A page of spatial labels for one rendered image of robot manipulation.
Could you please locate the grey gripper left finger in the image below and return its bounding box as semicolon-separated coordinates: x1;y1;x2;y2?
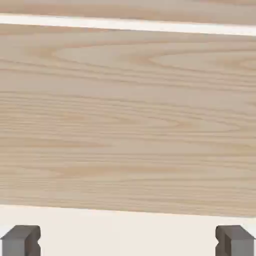
0;223;42;256

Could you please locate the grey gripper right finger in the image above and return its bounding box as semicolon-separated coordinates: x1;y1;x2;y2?
214;223;256;256

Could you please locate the light wood cabinet door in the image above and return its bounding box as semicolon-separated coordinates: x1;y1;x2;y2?
0;22;256;218
0;0;256;27

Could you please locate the light wood cabinet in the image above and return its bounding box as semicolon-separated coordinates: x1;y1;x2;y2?
0;0;256;256

